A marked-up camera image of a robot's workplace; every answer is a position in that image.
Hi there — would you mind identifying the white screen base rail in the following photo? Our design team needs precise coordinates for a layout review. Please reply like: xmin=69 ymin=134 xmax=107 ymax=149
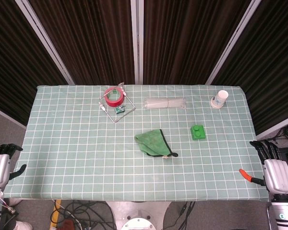
xmin=255 ymin=117 xmax=288 ymax=141

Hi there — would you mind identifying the black floor cable bundle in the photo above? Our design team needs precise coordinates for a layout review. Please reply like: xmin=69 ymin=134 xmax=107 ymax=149
xmin=59 ymin=201 xmax=117 ymax=230

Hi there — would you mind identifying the white shoe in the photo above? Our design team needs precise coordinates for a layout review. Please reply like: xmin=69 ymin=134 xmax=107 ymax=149
xmin=14 ymin=220 xmax=33 ymax=230

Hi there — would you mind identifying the clear plastic bundle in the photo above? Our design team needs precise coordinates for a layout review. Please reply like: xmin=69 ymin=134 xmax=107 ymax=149
xmin=144 ymin=97 xmax=187 ymax=111

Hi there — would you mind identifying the white paper cup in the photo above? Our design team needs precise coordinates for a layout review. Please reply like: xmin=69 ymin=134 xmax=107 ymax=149
xmin=209 ymin=90 xmax=229 ymax=109

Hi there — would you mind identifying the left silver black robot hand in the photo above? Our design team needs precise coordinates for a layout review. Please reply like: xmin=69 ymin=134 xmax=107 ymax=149
xmin=0 ymin=143 xmax=27 ymax=190

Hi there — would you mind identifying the yellow floor strip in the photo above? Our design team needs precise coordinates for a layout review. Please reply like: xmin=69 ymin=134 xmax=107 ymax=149
xmin=49 ymin=200 xmax=62 ymax=228

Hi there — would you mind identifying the dark brown curtain panel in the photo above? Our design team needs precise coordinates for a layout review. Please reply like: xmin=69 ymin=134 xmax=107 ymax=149
xmin=211 ymin=0 xmax=288 ymax=135
xmin=143 ymin=0 xmax=255 ymax=85
xmin=28 ymin=0 xmax=135 ymax=85
xmin=0 ymin=0 xmax=70 ymax=130

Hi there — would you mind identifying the green toy building block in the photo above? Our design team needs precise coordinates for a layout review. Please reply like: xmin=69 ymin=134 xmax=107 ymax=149
xmin=190 ymin=124 xmax=206 ymax=141

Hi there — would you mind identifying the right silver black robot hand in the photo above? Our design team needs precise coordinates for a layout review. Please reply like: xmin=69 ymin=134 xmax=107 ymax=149
xmin=239 ymin=140 xmax=288 ymax=195

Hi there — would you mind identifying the white screen frame post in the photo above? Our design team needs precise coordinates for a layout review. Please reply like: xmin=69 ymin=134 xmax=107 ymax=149
xmin=131 ymin=0 xmax=144 ymax=84
xmin=15 ymin=0 xmax=75 ymax=85
xmin=205 ymin=0 xmax=265 ymax=85

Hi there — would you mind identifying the green checked tablecloth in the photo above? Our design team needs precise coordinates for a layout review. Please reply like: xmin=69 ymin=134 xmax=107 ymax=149
xmin=3 ymin=85 xmax=271 ymax=202

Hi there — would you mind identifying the metal wire frame stand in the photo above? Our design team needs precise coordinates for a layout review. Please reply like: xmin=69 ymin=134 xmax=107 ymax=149
xmin=98 ymin=82 xmax=136 ymax=124

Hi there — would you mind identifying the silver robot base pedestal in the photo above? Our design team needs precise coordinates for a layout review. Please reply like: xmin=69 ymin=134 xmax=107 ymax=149
xmin=105 ymin=200 xmax=173 ymax=230

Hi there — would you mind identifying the red tape roll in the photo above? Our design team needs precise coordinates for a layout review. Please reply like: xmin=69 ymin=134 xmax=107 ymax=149
xmin=104 ymin=87 xmax=125 ymax=107

